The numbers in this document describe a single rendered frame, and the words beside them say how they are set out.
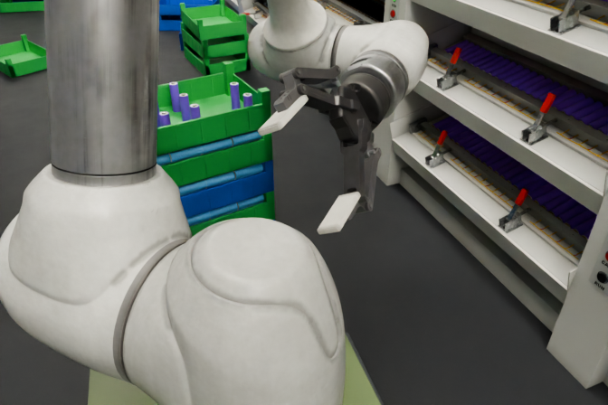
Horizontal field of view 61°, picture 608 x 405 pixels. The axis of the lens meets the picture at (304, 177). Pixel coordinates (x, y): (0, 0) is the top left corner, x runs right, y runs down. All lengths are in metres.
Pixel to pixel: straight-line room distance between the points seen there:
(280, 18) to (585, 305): 0.69
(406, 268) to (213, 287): 0.83
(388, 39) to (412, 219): 0.67
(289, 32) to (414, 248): 0.66
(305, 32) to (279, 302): 0.48
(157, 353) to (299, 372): 0.12
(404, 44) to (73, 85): 0.47
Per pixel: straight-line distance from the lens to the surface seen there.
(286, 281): 0.41
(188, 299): 0.43
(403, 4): 1.28
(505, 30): 1.02
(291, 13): 0.78
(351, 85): 0.68
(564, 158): 0.98
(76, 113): 0.51
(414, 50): 0.79
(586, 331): 1.03
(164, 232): 0.53
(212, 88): 1.20
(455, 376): 1.03
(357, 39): 0.80
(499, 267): 1.21
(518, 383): 1.06
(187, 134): 1.00
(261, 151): 1.08
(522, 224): 1.13
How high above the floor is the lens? 0.80
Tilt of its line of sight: 33 degrees down
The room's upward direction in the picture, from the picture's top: straight up
